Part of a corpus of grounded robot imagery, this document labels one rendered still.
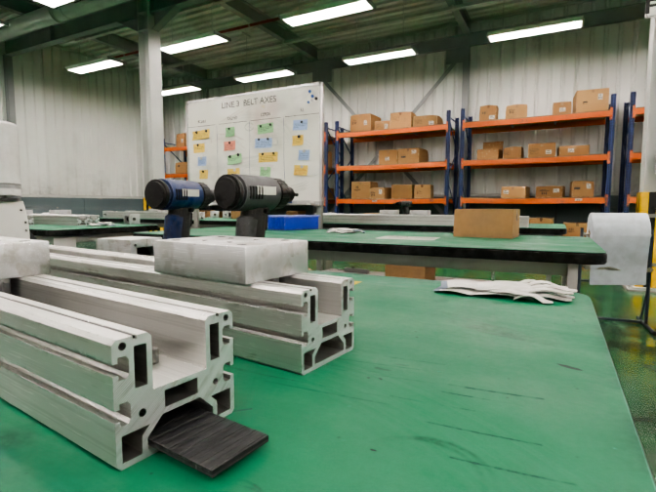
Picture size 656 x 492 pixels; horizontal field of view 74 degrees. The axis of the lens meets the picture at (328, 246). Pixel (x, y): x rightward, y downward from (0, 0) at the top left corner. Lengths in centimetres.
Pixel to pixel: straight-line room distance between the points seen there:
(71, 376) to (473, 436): 29
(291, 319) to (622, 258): 367
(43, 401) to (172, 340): 10
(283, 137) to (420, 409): 358
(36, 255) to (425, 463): 49
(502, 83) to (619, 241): 775
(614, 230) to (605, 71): 756
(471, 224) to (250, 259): 205
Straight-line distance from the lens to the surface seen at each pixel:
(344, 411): 38
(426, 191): 1029
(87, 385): 34
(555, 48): 1136
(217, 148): 432
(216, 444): 33
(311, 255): 221
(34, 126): 1392
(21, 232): 117
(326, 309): 50
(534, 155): 997
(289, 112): 388
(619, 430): 42
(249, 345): 49
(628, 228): 396
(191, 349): 36
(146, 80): 966
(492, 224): 243
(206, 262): 51
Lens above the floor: 95
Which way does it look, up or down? 5 degrees down
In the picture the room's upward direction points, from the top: straight up
